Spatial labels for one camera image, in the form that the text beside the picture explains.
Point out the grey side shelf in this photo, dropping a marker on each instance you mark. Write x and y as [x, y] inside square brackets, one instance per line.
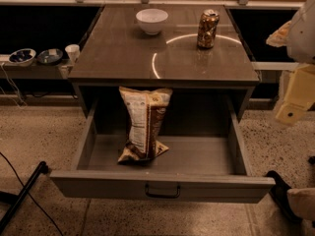
[36, 71]

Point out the cream robot base part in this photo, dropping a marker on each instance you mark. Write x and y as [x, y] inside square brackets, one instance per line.
[302, 202]

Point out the black drawer handle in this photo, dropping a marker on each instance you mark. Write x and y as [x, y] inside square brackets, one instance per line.
[161, 193]

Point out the brown chip bag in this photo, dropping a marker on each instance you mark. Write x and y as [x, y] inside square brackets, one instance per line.
[146, 112]

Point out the blue bowl left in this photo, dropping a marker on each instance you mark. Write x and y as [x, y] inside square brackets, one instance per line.
[23, 57]

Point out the white bowl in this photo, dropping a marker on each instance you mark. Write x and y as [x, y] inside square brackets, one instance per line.
[151, 21]

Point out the grey cabinet counter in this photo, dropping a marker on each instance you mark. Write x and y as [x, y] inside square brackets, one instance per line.
[118, 53]

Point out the black tripod leg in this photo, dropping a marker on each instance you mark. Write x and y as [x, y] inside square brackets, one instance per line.
[14, 201]

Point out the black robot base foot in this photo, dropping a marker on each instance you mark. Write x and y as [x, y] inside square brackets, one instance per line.
[279, 195]

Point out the grey open drawer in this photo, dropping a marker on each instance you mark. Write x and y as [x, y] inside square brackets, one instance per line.
[207, 156]

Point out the dark blue bowl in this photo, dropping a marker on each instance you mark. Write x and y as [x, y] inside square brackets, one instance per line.
[50, 56]

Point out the white paper cup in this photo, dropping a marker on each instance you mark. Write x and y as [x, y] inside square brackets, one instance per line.
[73, 51]

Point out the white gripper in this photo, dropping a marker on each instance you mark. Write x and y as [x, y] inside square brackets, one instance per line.
[303, 38]

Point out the gold patterned can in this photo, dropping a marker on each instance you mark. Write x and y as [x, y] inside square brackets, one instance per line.
[207, 28]

